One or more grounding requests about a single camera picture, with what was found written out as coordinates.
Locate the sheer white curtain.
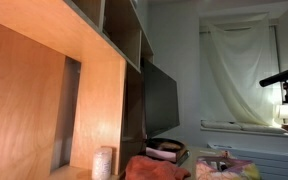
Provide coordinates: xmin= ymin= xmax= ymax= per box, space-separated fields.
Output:
xmin=205 ymin=15 xmax=281 ymax=126

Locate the wooden shelf unit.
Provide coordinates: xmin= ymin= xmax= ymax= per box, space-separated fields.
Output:
xmin=0 ymin=0 xmax=153 ymax=180

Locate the black monitor screen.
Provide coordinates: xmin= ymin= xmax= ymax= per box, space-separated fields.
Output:
xmin=141 ymin=60 xmax=180 ymax=138

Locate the floral cosmetic pouch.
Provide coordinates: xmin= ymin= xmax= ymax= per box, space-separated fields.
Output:
xmin=195 ymin=151 xmax=262 ymax=180

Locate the orange towel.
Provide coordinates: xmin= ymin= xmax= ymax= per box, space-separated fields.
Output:
xmin=125 ymin=155 xmax=191 ymax=180

